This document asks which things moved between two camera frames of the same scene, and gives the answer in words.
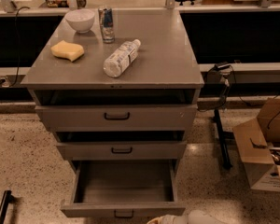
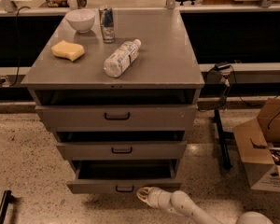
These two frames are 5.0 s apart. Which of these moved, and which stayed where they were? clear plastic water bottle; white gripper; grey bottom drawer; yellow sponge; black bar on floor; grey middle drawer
Moved: grey bottom drawer; white gripper
Stayed: yellow sponge; black bar on floor; clear plastic water bottle; grey middle drawer
